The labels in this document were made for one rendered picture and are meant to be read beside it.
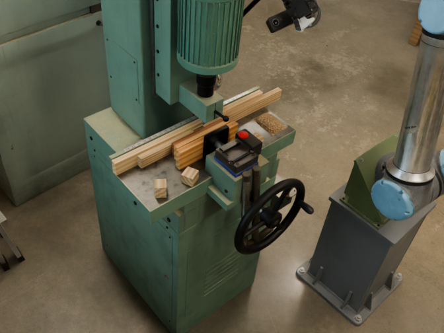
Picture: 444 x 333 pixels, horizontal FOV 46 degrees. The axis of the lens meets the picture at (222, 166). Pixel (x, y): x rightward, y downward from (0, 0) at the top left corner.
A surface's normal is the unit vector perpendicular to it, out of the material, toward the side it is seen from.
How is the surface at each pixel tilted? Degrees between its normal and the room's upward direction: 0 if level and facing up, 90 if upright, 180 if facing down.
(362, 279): 90
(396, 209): 92
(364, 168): 44
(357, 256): 90
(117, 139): 0
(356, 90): 0
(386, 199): 92
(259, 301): 0
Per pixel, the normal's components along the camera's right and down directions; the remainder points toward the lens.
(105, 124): 0.07, -0.70
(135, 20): -0.76, 0.42
